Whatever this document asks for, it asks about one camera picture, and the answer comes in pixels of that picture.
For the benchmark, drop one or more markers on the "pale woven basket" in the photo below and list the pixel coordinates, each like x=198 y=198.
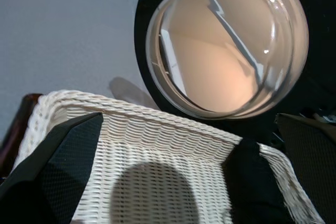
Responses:
x=157 y=142

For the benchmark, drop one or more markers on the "dark brown wooden stand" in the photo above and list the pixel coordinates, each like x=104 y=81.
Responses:
x=18 y=119

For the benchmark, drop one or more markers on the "black cloth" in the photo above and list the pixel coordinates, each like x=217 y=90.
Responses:
x=249 y=182

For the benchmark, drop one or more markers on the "round glass washer door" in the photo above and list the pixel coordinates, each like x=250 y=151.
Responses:
x=223 y=51

